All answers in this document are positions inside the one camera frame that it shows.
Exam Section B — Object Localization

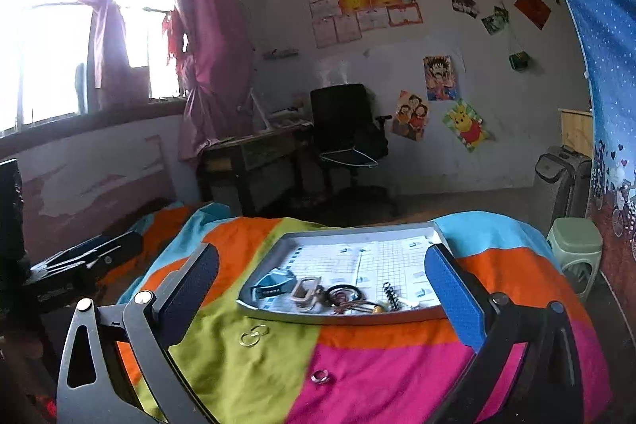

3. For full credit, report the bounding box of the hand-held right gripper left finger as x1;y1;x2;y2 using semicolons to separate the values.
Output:
56;242;222;424

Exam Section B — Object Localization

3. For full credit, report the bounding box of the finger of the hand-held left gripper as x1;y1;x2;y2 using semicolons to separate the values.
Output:
54;231;145;278
30;232;117;273

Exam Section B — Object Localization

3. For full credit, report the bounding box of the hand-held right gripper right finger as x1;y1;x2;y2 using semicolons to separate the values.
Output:
424;244;588;424

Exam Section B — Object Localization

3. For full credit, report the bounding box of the black toothed hair clip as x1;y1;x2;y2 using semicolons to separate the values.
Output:
382;282;403;310

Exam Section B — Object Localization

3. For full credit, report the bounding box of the light blue wristwatch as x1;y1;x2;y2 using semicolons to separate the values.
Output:
250;269;297;301

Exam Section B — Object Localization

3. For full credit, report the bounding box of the brown hair tie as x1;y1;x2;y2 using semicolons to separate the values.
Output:
332;300;379;316

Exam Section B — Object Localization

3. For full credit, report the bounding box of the black beaded bracelet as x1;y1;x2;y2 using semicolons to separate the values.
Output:
325;284;366;306

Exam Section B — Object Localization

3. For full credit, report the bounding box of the white square buckle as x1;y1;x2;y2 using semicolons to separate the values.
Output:
291;277;324;308

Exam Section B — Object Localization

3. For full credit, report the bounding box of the shallow grey cardboard tray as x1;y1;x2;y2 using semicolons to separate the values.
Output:
236;221;451;327

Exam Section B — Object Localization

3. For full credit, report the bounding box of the printed grid paper sheet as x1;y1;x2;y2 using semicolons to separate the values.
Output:
278;235;443;312

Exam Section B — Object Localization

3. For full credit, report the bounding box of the colourful patchwork blanket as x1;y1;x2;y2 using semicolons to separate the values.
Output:
97;201;613;424

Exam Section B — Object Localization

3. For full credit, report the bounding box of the green plastic stool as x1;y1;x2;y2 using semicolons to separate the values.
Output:
547;218;605;302

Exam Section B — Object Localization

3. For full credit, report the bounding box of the grey suitcase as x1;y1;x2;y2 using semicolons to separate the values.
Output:
534;145;595;232

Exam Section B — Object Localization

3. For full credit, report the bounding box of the dark wooden desk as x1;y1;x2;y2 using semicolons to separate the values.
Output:
198;121;315;217

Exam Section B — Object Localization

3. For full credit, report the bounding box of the white clothes hanger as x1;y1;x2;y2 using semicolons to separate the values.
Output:
318;146;379;169

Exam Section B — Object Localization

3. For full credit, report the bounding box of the light wooden cabinet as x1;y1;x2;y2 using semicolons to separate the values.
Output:
559;107;595;159

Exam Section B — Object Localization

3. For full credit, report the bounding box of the barred window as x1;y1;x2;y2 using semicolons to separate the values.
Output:
0;0;192;137

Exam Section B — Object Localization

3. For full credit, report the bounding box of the red tattered cloth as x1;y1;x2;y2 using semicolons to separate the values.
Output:
161;9;190;68

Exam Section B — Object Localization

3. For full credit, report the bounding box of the black office chair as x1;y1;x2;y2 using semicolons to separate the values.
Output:
310;83;399;217

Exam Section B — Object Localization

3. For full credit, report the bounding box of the long pink curtain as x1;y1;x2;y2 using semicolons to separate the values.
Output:
160;0;255;163

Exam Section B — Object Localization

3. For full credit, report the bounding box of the blue printed curtain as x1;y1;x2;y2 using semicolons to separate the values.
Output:
524;0;636;424

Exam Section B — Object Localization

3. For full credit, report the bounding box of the red paper sheet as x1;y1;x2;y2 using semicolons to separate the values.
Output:
514;0;553;30

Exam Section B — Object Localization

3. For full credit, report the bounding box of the yellow bear wall poster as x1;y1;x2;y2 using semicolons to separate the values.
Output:
443;99;491;153

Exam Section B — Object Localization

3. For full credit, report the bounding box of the cartoon family wall poster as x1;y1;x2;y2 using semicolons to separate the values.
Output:
392;90;431;142

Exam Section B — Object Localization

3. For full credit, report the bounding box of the anime character wall poster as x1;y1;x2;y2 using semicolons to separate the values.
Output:
423;55;458;102

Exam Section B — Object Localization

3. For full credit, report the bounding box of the green wall photo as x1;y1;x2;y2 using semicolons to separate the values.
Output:
480;5;510;36

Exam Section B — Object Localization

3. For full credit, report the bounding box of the group wall photo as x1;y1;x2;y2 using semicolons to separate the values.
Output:
450;0;481;19

